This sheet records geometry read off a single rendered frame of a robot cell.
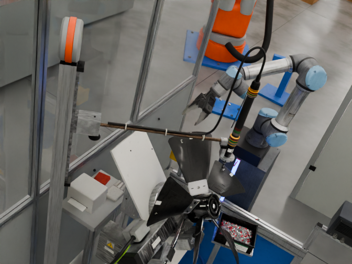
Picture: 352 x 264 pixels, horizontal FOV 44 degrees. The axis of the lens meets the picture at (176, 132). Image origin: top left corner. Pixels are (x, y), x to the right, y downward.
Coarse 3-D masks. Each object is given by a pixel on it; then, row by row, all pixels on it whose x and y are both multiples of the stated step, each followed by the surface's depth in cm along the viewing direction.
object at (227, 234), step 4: (220, 228) 203; (224, 232) 212; (228, 232) 226; (224, 236) 204; (228, 236) 219; (228, 240) 207; (232, 244) 213; (232, 248) 207; (236, 252) 214; (236, 256) 209; (236, 260) 206
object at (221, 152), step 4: (224, 140) 186; (220, 144) 187; (224, 144) 187; (220, 148) 192; (224, 148) 187; (220, 152) 191; (224, 152) 190; (220, 156) 191; (224, 156) 192; (232, 156) 193; (224, 160) 190; (228, 160) 190; (232, 160) 191
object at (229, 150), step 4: (260, 76) 168; (256, 80) 169; (252, 84) 169; (256, 84) 169; (252, 88) 170; (256, 88) 169; (228, 144) 188; (228, 148) 189; (232, 148) 188; (228, 152) 190; (232, 152) 190; (228, 156) 191
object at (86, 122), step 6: (78, 114) 171; (84, 114) 173; (90, 114) 174; (96, 114) 175; (78, 120) 170; (84, 120) 170; (90, 120) 171; (96, 120) 172; (78, 126) 172; (84, 126) 172; (90, 126) 172; (96, 126) 172; (78, 132) 173; (84, 132) 174; (90, 132) 174; (96, 132) 174
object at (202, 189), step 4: (200, 180) 201; (204, 180) 201; (188, 184) 200; (192, 184) 200; (196, 184) 200; (200, 184) 200; (204, 184) 201; (196, 188) 200; (200, 188) 200; (204, 188) 200; (192, 192) 200; (196, 192) 200; (200, 192) 200; (204, 192) 200
